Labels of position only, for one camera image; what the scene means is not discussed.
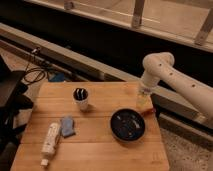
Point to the blue object on floor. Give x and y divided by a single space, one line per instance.
58 78

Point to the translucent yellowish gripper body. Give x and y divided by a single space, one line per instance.
143 101

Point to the black chair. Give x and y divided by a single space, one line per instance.
12 101

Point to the white cup with black inside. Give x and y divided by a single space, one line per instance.
80 96

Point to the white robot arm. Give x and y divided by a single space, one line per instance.
160 67

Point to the white plastic bottle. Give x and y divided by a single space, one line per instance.
50 143

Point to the black round bowl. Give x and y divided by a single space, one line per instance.
127 125

